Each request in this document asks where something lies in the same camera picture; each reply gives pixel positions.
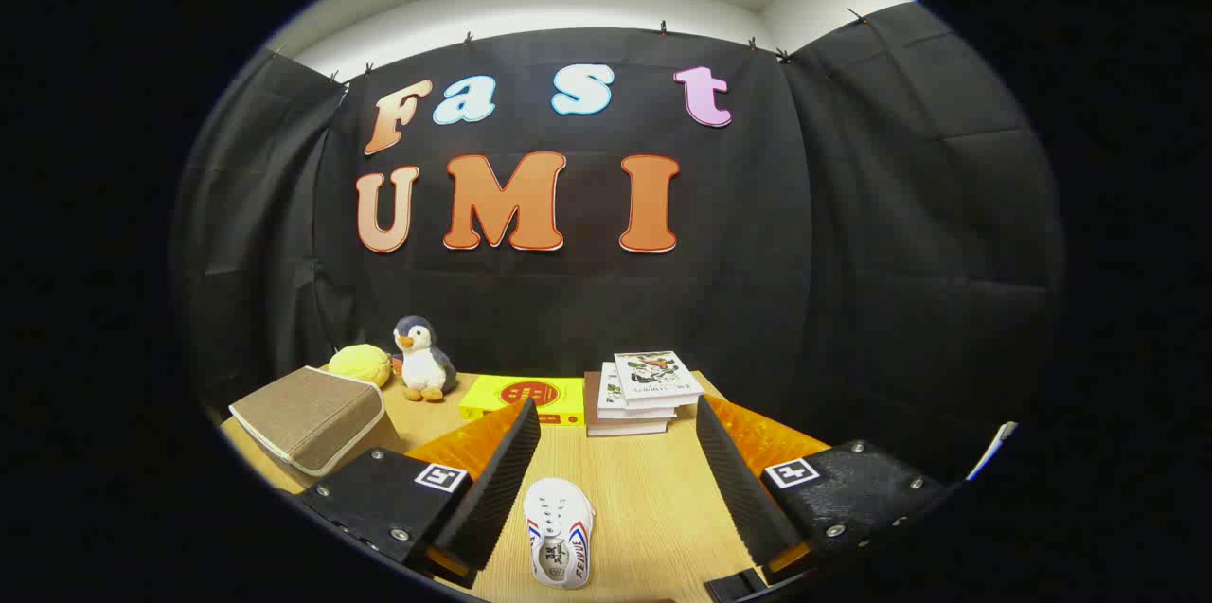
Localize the yellow book with red circle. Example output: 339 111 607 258
459 375 586 427

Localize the white illustrated book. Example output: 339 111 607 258
597 362 679 421
614 351 706 411

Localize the yellow knitted plush ball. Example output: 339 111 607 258
328 344 393 389

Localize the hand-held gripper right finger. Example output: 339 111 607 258
696 393 962 590

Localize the brown cover book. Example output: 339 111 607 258
584 371 669 438

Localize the penguin plush toy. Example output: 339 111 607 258
393 315 457 403

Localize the black backdrop cloth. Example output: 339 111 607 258
175 2 1066 490

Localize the brown fabric storage box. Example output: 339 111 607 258
228 365 387 478

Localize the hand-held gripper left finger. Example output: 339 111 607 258
295 395 543 593

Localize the white striped canvas shoe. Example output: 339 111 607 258
524 477 597 591

